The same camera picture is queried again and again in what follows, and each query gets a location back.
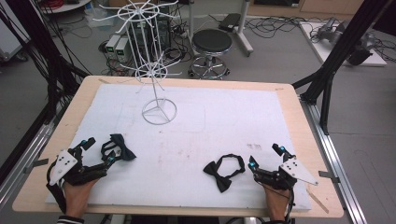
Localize left hand-held gripper black cable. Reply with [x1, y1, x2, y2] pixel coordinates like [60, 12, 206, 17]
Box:
[46, 161, 68, 215]

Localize black metal frame strut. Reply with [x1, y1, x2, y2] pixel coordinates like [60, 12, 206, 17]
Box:
[0, 0, 92, 185]
[292, 0, 396, 136]

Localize aluminium rail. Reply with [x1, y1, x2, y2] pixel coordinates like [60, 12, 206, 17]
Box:
[0, 102, 64, 208]
[300, 96, 368, 224]

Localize black bow tie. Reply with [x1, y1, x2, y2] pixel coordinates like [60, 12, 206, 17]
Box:
[100, 133, 137, 163]
[203, 153, 247, 194]

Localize right hand-held gripper black cable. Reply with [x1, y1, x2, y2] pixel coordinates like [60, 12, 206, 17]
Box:
[281, 186, 296, 224]

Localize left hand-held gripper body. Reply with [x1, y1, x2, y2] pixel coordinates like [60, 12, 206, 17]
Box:
[46, 145, 110, 188]

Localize person's dark clothing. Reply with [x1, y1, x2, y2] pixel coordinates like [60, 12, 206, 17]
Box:
[129, 216, 220, 224]

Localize grey power supply unit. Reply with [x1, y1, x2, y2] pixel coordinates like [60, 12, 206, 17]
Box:
[105, 34, 121, 60]
[115, 36, 132, 63]

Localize person's right hand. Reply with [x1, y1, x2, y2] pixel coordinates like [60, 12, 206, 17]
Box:
[261, 183, 291, 222]

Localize grey robot device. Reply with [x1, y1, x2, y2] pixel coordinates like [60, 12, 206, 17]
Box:
[311, 17, 377, 66]

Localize white round table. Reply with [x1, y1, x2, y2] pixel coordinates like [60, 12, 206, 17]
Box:
[38, 0, 92, 15]

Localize clear plastic bag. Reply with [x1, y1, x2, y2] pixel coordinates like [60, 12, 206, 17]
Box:
[85, 6, 118, 29]

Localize black round stool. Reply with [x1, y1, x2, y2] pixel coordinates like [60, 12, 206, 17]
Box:
[188, 28, 233, 80]

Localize beige tape strip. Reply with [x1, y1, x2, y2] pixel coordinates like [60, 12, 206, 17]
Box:
[306, 186, 330, 215]

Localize black equipment case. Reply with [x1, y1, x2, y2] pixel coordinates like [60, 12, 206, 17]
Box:
[129, 12, 176, 62]

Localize white floor platform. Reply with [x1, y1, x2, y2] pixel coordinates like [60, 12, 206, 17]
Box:
[300, 21, 388, 68]

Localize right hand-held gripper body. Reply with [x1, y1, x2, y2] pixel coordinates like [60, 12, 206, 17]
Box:
[253, 156, 320, 191]

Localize black floor cables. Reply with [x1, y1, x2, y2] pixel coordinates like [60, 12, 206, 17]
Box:
[244, 15, 316, 40]

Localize hand-held gripper black cable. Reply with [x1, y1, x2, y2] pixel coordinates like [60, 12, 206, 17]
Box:
[46, 161, 68, 215]
[281, 186, 296, 224]

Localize grey metal clamp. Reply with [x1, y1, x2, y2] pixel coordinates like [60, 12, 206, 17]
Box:
[22, 158, 50, 174]
[318, 170, 341, 184]

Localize black box on stand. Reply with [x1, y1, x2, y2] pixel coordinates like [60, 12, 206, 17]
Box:
[219, 12, 242, 33]

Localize person's left hand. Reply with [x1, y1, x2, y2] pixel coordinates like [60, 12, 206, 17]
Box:
[63, 177, 101, 218]

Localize white wire display rack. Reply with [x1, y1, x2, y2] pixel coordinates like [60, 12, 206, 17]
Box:
[92, 0, 183, 126]

